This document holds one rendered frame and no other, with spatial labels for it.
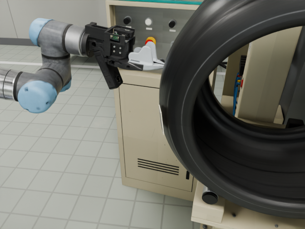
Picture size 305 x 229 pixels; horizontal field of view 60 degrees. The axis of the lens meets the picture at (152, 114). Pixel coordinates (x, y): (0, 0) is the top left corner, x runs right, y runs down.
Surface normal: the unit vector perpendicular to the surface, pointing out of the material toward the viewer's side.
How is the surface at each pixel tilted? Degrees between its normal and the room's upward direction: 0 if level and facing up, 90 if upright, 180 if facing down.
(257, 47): 90
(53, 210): 0
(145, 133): 90
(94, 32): 90
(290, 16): 80
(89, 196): 0
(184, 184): 90
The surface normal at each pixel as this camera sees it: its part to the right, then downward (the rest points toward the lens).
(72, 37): -0.19, 0.07
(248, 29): -0.38, 0.37
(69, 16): -0.12, 0.54
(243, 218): 0.00, -0.84
